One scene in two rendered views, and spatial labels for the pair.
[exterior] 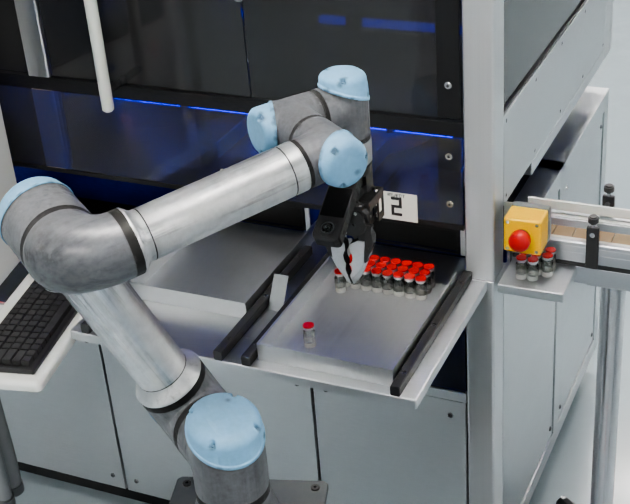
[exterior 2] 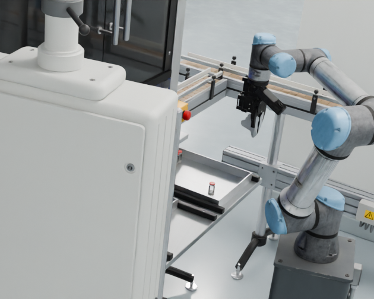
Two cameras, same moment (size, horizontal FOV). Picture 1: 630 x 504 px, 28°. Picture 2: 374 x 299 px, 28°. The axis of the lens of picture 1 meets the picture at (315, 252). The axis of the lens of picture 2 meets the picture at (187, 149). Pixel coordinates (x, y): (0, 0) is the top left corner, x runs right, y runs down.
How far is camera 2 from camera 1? 3.02 m
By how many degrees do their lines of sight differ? 77
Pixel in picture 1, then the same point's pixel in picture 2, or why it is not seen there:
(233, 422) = (331, 191)
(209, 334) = (188, 220)
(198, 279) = not seen: hidden behind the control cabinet
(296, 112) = (294, 51)
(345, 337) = (206, 184)
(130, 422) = not seen: outside the picture
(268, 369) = (227, 207)
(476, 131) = (175, 71)
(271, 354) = (222, 202)
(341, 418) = not seen: hidden behind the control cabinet
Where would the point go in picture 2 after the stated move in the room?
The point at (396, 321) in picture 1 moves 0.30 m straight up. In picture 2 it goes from (196, 171) to (206, 95)
